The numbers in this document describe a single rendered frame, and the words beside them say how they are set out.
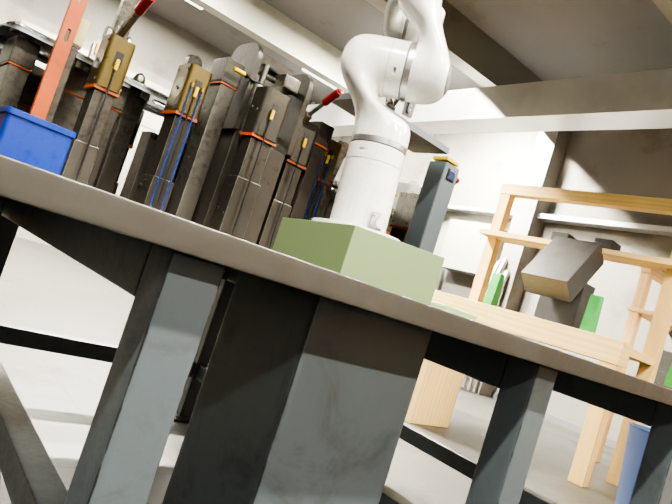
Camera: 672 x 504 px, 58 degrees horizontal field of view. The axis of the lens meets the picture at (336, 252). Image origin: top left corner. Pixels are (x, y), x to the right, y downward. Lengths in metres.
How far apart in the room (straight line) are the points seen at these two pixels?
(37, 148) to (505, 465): 1.08
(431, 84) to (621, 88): 4.98
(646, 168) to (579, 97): 1.94
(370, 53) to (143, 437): 0.85
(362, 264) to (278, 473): 0.39
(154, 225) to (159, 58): 9.90
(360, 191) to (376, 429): 0.46
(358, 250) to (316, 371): 0.23
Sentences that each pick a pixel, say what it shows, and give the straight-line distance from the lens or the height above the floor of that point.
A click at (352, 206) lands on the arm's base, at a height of 0.84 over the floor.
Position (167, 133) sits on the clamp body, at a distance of 1.47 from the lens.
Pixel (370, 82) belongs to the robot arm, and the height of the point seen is 1.10.
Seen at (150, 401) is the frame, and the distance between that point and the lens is 0.84.
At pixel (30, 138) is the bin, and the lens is 1.09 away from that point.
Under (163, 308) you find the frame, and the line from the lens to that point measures 0.80.
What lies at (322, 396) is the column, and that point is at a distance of 1.10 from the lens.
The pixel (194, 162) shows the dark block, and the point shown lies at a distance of 1.46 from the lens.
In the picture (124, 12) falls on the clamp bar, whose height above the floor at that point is 1.12.
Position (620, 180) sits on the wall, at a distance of 8.11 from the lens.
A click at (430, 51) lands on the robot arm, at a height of 1.19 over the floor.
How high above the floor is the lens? 0.67
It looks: 4 degrees up
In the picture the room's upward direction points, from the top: 18 degrees clockwise
